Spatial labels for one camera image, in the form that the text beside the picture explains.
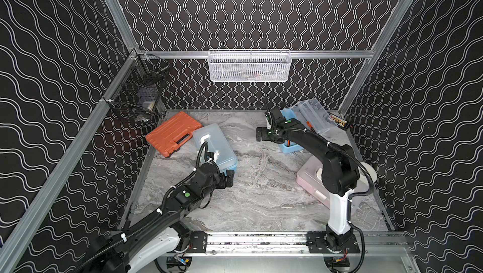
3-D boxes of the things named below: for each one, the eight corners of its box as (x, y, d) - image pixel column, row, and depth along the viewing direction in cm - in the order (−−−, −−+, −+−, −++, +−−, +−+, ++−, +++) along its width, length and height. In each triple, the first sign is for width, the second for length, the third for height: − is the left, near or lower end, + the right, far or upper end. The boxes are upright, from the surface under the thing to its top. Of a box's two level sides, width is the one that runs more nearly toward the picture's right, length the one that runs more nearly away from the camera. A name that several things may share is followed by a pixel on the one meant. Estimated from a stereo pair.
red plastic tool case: (147, 142, 108) (143, 136, 103) (182, 115, 121) (180, 108, 117) (169, 159, 101) (166, 153, 96) (203, 128, 114) (202, 122, 110)
